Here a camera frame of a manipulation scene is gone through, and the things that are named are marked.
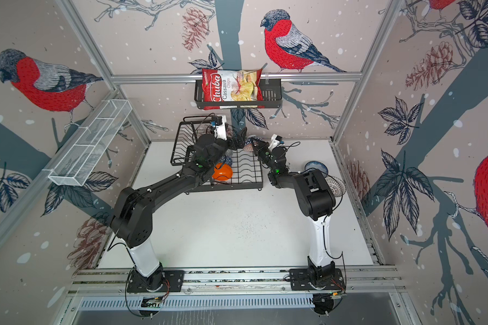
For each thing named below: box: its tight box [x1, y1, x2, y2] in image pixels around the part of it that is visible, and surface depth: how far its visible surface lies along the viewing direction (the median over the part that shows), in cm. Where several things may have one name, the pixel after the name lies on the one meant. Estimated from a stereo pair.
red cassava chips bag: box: [201, 68, 265, 111], surface depth 90 cm
